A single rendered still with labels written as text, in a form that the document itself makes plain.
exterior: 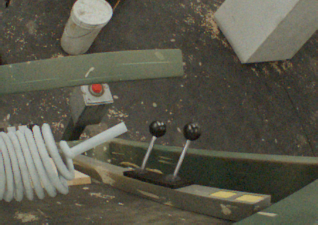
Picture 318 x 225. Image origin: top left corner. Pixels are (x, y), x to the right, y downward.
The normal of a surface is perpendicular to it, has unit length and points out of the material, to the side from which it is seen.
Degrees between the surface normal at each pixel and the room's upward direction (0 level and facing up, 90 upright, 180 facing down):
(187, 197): 90
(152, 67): 31
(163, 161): 90
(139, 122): 0
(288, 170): 90
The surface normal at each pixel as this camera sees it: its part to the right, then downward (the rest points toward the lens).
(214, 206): -0.83, 0.09
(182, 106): 0.43, -0.51
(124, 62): 0.55, 0.00
